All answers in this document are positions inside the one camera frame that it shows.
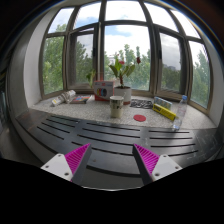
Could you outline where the flowering plant in white pot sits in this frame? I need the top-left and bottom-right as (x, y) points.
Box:
(108, 56), (142, 106)

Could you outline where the flat round red coaster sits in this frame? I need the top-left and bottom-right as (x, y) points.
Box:
(133, 114), (147, 123)

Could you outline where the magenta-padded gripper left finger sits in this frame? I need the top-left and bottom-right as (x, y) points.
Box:
(40, 143), (93, 186)

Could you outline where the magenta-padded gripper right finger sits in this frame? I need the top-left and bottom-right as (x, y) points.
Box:
(132, 143), (183, 186)

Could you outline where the black slatted radiator cover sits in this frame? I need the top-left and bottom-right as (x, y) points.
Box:
(14, 108), (224, 178)

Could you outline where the red cardboard box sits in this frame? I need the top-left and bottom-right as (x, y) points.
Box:
(93, 79), (115, 102)

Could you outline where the dark-framed bay window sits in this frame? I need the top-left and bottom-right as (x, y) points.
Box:
(38, 0), (214, 116)

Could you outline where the long yellow box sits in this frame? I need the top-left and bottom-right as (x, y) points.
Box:
(152, 103), (177, 122)

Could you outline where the clear plastic water bottle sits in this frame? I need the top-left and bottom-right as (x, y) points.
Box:
(172, 94), (189, 132)

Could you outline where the black and white patterned mat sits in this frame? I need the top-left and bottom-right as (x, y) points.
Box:
(129, 98), (154, 110)

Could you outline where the small green leafy plant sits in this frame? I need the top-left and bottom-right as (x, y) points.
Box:
(85, 68), (97, 89)

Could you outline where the white paper cup black lettering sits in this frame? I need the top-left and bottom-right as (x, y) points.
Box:
(109, 95), (125, 119)

